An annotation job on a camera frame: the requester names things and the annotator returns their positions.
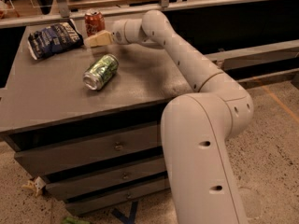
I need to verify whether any bottom grey drawer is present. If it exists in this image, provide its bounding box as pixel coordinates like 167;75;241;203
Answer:
65;176;170;216

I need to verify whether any blue chip bag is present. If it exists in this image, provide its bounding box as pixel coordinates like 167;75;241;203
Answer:
27;20;83;60

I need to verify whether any green soda can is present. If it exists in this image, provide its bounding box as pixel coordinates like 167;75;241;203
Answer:
83;54;119;91

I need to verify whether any red coke can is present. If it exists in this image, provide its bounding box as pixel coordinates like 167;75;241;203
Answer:
84;9;106;36

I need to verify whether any grey drawer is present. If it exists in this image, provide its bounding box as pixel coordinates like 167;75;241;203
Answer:
14;122;160;176
65;176;170;216
46;156;165;201

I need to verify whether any grey drawer cabinet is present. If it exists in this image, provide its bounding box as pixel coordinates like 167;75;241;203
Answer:
0;39;191;204

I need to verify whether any metal railing frame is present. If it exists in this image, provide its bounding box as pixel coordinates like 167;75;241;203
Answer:
0;0;299;89

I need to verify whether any top grey drawer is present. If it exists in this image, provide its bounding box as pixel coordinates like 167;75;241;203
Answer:
14;122;160;176

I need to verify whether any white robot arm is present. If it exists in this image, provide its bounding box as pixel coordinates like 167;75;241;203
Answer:
111;10;253;224

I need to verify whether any crumpled tape scrap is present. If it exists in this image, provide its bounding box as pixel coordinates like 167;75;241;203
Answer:
22;176;46;197

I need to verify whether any middle grey drawer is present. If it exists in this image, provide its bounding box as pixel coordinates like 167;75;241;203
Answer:
46;156;165;201

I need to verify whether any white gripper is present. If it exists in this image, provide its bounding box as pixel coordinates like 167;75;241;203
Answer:
84;20;128;48

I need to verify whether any green object on floor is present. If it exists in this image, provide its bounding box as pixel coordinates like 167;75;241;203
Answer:
61;217;91;224

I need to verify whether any blue floor tape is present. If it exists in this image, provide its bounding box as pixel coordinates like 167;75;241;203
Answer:
111;201;139;224

